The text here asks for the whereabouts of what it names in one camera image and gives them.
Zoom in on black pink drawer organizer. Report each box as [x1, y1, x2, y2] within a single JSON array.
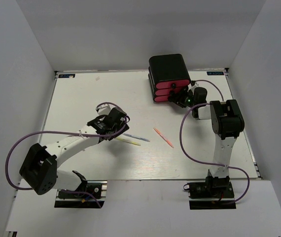
[[148, 53, 191, 103]]

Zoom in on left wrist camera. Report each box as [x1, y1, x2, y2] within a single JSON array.
[[96, 103, 111, 116]]

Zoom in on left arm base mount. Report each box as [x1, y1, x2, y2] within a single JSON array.
[[54, 181, 107, 209]]

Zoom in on yellow blue pen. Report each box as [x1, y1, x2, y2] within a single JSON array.
[[116, 133, 150, 146]]

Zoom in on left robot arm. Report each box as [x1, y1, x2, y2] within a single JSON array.
[[19, 107, 129, 197]]

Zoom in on right blue table label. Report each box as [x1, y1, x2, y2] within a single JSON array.
[[207, 71, 224, 76]]

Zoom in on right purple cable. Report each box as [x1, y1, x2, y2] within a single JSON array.
[[179, 79, 251, 203]]

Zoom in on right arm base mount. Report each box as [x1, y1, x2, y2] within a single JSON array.
[[183, 182, 236, 210]]

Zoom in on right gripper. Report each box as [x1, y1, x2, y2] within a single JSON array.
[[169, 87, 197, 108]]

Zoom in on orange pink pen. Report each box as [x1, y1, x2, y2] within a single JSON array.
[[153, 127, 174, 148]]

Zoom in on left blue table label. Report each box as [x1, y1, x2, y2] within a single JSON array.
[[58, 74, 75, 79]]

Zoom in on blue table label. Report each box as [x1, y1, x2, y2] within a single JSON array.
[[207, 71, 224, 76], [58, 74, 75, 79]]

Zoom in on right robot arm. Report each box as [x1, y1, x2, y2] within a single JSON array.
[[168, 87, 245, 197]]

